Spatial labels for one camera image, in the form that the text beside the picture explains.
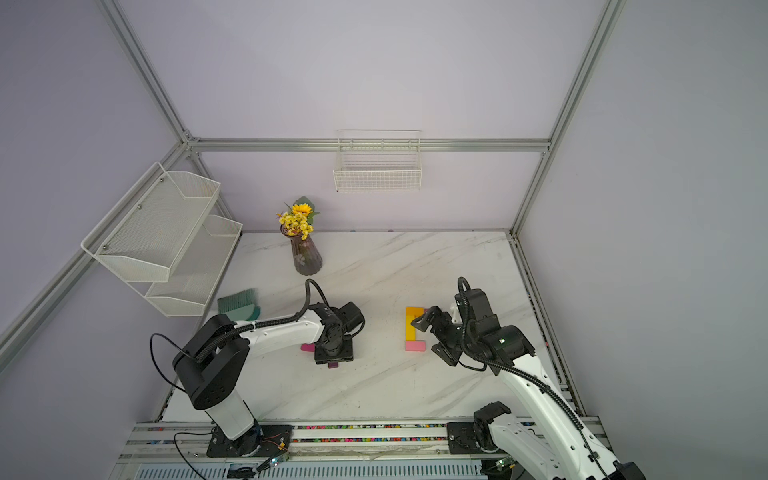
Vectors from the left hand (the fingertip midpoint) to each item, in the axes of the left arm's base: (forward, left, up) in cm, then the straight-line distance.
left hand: (339, 361), depth 87 cm
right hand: (0, -23, +17) cm, 29 cm away
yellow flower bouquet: (+35, +13, +25) cm, 45 cm away
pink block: (+5, -23, -1) cm, 23 cm away
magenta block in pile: (0, +6, +11) cm, 12 cm away
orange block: (+17, -23, -1) cm, 29 cm away
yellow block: (+10, -22, 0) cm, 24 cm away
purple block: (-2, +1, +2) cm, 3 cm away
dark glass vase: (+33, +14, +8) cm, 37 cm away
